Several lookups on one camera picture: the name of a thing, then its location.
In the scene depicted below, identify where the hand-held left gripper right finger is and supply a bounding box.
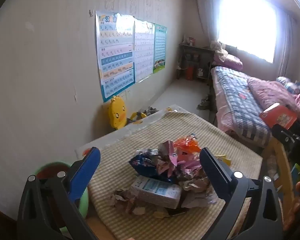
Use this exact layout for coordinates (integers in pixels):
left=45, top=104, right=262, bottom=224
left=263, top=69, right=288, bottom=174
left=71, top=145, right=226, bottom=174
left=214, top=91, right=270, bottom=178
left=199, top=147, right=284, bottom=240

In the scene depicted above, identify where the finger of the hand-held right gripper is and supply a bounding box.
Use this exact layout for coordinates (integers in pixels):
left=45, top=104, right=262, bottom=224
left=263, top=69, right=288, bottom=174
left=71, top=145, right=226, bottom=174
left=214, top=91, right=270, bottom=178
left=272, top=124, right=297, bottom=145

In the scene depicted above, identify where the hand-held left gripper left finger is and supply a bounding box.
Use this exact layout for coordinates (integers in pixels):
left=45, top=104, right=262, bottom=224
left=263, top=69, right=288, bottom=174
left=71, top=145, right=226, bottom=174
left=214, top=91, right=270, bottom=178
left=17, top=147, right=102, bottom=240

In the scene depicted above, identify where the yellow cardboard box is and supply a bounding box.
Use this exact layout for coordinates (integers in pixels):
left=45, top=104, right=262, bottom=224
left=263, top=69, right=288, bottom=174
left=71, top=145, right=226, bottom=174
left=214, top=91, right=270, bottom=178
left=215, top=154, right=232, bottom=167

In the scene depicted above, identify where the green bin with red inside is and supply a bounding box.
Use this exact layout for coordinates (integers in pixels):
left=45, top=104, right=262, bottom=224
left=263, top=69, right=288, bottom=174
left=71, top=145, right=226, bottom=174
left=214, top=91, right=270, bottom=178
left=33, top=161, right=90, bottom=234

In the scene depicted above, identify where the orange snack wrapper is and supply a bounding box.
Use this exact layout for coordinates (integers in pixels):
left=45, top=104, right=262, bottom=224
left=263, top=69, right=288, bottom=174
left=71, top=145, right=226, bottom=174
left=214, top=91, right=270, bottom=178
left=174, top=134, right=202, bottom=153

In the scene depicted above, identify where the pink foil wrapper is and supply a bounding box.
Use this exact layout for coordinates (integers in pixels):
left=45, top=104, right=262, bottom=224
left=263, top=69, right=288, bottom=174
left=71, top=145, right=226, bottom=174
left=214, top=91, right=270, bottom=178
left=157, top=140, right=203, bottom=178

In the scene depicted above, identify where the brown paper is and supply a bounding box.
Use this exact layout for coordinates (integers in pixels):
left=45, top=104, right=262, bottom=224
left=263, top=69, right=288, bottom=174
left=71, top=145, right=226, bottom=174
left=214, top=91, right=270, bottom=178
left=112, top=187, right=170, bottom=218

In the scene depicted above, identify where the blue silver snack wrapper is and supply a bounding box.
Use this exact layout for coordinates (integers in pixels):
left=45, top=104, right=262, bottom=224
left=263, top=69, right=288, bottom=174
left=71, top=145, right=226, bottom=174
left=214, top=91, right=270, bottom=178
left=129, top=152, right=173, bottom=183

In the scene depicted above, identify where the white carton with blue print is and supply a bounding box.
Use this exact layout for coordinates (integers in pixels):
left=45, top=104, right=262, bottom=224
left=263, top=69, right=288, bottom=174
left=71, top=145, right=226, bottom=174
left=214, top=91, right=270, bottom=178
left=130, top=175, right=183, bottom=209

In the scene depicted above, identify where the red book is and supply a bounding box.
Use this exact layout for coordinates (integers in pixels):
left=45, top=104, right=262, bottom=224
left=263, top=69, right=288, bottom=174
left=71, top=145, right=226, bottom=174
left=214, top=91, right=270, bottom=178
left=259, top=104, right=298, bottom=130

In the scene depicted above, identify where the wooden chair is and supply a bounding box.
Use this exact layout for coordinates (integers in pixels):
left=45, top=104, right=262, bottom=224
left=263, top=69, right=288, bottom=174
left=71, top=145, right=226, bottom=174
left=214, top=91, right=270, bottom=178
left=262, top=137, right=300, bottom=230

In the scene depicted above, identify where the beige checked tablecloth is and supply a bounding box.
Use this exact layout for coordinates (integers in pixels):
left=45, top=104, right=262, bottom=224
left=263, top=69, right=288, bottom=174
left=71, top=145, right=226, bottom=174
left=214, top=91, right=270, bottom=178
left=86, top=111, right=263, bottom=240

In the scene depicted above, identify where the pink quilt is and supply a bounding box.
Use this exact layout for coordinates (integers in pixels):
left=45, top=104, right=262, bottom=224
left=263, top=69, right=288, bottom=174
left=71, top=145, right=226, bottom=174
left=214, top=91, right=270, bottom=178
left=247, top=77, right=300, bottom=124

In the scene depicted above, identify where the blue plaid bed blanket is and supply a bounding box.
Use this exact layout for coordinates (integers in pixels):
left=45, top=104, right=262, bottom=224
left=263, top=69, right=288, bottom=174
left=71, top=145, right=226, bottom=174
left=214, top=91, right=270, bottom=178
left=211, top=66, right=273, bottom=145

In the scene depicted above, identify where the pink bedsheet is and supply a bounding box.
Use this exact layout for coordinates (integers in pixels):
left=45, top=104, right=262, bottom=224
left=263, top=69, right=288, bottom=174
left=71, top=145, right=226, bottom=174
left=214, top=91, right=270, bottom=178
left=211, top=67, right=240, bottom=133

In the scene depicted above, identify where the yellow duck toy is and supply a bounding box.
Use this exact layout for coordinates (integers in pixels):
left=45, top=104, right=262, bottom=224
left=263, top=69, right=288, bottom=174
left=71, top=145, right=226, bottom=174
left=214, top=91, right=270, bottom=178
left=108, top=95, right=127, bottom=130

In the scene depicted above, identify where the pair of shoes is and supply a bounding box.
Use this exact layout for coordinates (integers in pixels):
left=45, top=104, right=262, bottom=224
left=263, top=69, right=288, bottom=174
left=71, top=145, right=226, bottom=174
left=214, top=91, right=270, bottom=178
left=197, top=94, right=212, bottom=110

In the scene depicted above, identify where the yellow toy excavator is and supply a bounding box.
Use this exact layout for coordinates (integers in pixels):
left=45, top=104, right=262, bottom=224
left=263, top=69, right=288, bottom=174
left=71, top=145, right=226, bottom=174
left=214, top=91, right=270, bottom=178
left=126, top=107, right=159, bottom=125

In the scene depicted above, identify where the pink pillow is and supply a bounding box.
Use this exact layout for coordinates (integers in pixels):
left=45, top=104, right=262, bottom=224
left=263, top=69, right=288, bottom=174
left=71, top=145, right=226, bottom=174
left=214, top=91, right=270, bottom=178
left=213, top=54, right=243, bottom=71

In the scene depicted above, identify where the red bucket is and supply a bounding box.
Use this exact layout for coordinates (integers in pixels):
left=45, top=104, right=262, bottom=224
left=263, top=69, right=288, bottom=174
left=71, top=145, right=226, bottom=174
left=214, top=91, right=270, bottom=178
left=185, top=65, right=195, bottom=81

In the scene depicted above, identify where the beige plush toy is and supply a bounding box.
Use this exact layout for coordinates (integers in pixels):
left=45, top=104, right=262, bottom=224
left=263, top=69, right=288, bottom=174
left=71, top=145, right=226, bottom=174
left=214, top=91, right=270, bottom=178
left=210, top=41, right=228, bottom=55

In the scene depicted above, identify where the bright window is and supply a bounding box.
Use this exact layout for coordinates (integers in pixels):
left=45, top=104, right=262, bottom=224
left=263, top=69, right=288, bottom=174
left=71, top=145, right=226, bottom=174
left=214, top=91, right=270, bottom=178
left=218, top=0, right=277, bottom=63

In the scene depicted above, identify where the dark metal shelf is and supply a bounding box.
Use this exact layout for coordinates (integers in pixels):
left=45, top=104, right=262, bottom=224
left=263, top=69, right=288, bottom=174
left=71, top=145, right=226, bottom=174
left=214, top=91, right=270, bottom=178
left=179, top=43, right=215, bottom=82

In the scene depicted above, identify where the sheer curtain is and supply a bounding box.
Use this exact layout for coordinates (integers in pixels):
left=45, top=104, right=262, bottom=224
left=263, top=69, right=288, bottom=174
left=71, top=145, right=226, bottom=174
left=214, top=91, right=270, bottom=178
left=194, top=0, right=224, bottom=45

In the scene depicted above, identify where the blue alphabet wall poster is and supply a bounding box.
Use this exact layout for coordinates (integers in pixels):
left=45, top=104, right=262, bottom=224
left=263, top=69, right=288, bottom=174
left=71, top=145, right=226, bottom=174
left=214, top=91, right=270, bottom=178
left=95, top=10, right=136, bottom=103

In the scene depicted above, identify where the white chart wall poster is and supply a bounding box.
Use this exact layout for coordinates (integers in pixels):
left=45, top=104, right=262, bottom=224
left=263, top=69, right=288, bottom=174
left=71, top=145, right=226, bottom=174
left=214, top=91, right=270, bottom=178
left=134, top=19, right=155, bottom=83

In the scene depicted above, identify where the green chart wall poster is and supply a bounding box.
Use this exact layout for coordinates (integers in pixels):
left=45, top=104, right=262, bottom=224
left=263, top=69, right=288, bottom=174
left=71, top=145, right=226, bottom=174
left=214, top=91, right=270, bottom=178
left=153, top=24, right=167, bottom=74

